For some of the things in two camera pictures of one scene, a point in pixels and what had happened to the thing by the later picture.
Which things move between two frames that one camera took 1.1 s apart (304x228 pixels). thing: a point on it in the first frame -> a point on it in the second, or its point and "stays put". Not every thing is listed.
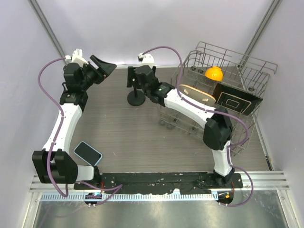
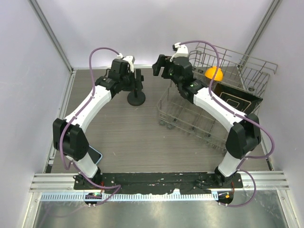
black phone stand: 135,98 stays put
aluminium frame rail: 271,181 stays put
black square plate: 234,99 stays put
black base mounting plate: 184,183 stays put
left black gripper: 107,68 -> 136,84
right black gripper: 130,70 -> 161,61
